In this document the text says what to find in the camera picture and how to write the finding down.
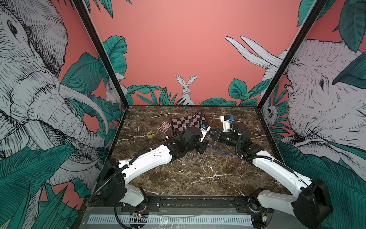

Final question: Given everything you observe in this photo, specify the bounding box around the test tube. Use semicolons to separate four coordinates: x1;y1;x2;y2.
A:
200;146;211;168
213;149;222;171

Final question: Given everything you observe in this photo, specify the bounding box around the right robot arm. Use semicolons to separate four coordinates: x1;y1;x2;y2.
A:
209;121;333;229

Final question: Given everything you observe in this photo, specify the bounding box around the folded chess board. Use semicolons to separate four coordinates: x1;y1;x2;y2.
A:
171;114;209;135

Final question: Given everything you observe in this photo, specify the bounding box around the small card box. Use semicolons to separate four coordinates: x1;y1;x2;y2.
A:
158;122;171;133

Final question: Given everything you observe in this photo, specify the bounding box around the yellow small toy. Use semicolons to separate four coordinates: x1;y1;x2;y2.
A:
146;131;155;138

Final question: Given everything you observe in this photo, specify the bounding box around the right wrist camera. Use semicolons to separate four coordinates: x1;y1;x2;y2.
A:
220;115;234;133

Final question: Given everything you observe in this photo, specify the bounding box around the black mounting rail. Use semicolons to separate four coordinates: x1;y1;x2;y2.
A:
81;195;309;214

